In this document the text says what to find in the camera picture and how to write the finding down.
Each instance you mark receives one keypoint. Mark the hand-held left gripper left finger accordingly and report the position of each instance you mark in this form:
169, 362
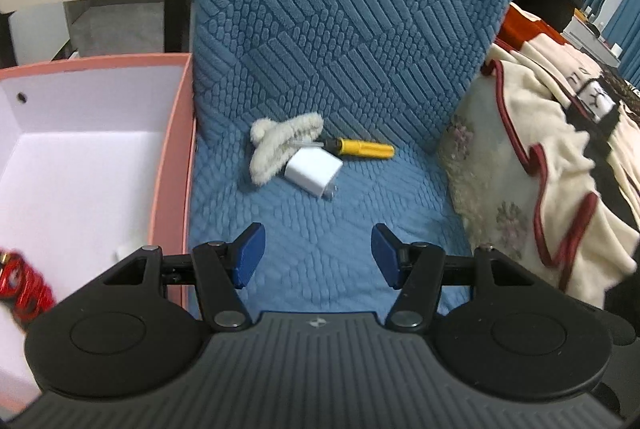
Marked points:
250, 254

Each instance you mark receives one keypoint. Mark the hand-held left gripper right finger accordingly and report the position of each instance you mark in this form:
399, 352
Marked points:
386, 254

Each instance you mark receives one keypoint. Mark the white charger plug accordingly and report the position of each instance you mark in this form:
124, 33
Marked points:
312, 172

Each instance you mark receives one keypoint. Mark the yellow screwdriver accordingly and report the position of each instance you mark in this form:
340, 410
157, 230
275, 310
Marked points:
357, 147

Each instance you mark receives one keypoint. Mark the white fluffy hair claw clip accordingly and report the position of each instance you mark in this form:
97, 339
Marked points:
276, 144

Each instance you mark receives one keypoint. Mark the pink storage box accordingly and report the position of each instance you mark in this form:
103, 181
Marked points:
75, 189

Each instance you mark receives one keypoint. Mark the floral lace cushion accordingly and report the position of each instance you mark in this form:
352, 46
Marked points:
480, 179

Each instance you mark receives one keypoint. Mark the blue quilted sofa cover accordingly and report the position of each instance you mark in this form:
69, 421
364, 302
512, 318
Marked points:
340, 84

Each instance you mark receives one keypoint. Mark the cream blanket with red trim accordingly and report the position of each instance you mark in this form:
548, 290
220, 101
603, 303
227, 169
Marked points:
565, 169

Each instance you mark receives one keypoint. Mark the white table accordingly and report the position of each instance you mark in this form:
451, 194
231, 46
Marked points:
590, 40

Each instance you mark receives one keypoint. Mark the blue curtain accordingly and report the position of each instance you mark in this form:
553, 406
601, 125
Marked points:
631, 29

